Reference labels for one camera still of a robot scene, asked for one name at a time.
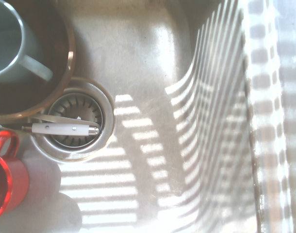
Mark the metal sink drain strainer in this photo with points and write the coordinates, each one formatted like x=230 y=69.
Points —
x=107 y=106

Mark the stainless steel double sink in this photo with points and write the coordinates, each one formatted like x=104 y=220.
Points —
x=143 y=60

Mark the brown wooden bowl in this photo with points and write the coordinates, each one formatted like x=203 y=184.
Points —
x=59 y=46

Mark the grey ceramic mug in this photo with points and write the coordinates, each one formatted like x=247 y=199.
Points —
x=29 y=58

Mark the red mug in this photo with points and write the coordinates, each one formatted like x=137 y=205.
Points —
x=17 y=182

